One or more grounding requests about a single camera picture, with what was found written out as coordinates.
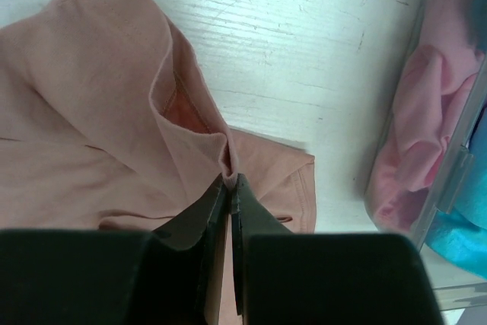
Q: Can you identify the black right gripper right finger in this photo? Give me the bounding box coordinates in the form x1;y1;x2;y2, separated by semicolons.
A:
231;175;443;324

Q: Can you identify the light pink t-shirt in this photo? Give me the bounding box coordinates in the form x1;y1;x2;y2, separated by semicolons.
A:
368;0;484;232

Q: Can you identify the clear plastic bin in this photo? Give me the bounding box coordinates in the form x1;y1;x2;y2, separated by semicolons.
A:
364;0;487;314

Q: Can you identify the dusty pink t-shirt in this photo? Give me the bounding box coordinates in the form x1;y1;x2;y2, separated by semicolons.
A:
1;0;317;324

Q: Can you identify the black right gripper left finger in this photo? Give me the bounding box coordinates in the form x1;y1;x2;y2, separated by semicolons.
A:
1;178;228;324

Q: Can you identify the turquoise t-shirt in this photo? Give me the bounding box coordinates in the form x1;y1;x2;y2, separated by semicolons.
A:
426;0;486;278

